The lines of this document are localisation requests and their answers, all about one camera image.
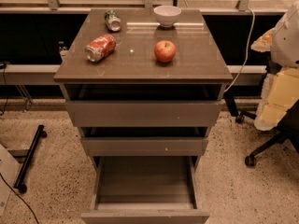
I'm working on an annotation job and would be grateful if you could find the grey drawer cabinet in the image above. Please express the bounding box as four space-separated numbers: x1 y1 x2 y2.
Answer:
52 8 234 173

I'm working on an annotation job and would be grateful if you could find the black office chair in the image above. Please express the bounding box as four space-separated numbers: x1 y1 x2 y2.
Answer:
224 91 299 167

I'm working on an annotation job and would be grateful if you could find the crushed red soda can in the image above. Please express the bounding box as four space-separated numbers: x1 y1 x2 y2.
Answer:
84 34 116 63

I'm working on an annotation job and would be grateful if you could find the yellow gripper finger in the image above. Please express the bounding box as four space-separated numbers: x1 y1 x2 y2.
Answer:
254 68 299 131
250 28 275 52

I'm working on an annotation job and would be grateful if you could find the top grey drawer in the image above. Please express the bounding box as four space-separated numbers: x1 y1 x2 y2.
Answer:
65 101 222 127

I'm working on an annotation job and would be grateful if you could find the red apple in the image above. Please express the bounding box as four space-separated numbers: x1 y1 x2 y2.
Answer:
154 40 177 63

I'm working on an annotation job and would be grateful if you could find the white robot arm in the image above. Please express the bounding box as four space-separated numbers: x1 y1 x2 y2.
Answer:
251 1 299 131

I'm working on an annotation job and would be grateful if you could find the black floor cable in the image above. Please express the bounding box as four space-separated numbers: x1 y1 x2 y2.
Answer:
0 171 41 224

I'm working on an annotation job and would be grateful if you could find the green soda can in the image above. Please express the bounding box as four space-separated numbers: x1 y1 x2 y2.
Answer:
104 10 121 32

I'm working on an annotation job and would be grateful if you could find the white bowl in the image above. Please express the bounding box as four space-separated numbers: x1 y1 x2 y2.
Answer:
153 6 181 28

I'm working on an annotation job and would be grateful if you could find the grey drawer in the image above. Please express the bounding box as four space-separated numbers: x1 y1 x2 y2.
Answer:
81 137 208 156
65 101 222 127
81 156 209 224

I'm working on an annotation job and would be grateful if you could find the bottom grey drawer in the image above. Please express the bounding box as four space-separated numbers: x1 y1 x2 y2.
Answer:
81 156 209 224

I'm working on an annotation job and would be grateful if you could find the white cable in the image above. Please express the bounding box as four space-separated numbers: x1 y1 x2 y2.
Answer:
223 7 256 93

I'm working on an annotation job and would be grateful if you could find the middle grey drawer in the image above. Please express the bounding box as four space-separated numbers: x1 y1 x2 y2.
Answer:
81 137 208 156

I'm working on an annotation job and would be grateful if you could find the black wheeled stand leg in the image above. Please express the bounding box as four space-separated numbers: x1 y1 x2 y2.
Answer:
14 125 47 194

